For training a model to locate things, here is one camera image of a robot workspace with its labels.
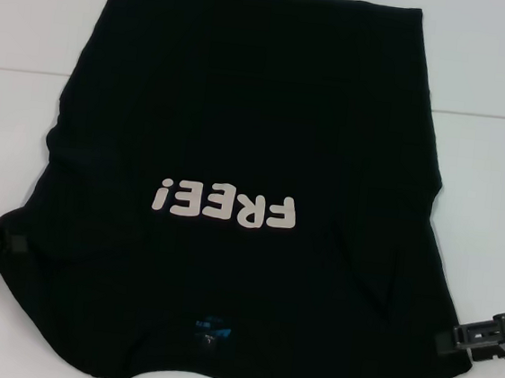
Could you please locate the black shirt with FREE print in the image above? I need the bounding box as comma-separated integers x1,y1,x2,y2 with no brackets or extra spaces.
0,0,505,378

